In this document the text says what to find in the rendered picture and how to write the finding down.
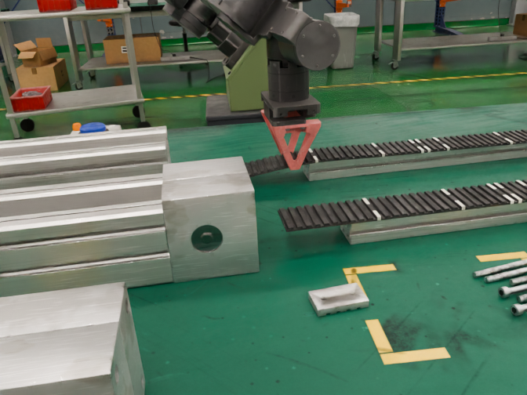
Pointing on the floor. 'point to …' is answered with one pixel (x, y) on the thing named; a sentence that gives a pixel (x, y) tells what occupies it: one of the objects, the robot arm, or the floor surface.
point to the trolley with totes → (43, 95)
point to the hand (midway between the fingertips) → (290, 157)
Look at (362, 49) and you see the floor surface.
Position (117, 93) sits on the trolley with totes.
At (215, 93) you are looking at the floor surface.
